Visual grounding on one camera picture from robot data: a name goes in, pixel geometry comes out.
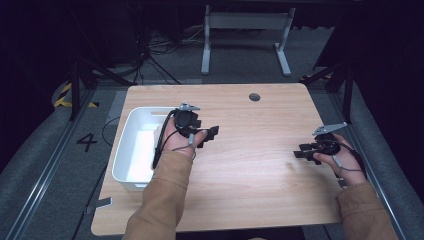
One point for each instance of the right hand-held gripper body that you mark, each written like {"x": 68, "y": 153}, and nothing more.
{"x": 326, "y": 143}

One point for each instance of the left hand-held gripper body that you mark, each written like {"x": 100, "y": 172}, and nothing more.
{"x": 186, "y": 120}

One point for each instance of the white plastic bin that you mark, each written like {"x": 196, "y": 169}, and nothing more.
{"x": 136, "y": 150}

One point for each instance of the person's left hand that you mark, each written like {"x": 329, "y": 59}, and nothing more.
{"x": 176, "y": 141}

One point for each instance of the person's right hand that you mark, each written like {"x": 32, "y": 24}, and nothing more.
{"x": 348, "y": 163}

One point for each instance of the black metal stand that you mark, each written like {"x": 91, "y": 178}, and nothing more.
{"x": 348, "y": 93}

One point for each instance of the grey table grommet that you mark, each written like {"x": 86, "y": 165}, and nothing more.
{"x": 254, "y": 97}

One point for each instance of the black tripod stand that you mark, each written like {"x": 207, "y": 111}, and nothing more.
{"x": 76, "y": 86}

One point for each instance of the grey tape strip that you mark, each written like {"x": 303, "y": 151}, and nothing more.
{"x": 104, "y": 202}

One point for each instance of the yellow black floor tape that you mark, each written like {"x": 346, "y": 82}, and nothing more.
{"x": 61, "y": 98}

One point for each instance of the metal floor rail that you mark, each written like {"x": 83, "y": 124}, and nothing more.
{"x": 376, "y": 196}
{"x": 50, "y": 163}

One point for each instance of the grey metal table frame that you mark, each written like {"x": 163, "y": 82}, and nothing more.
{"x": 246, "y": 20}

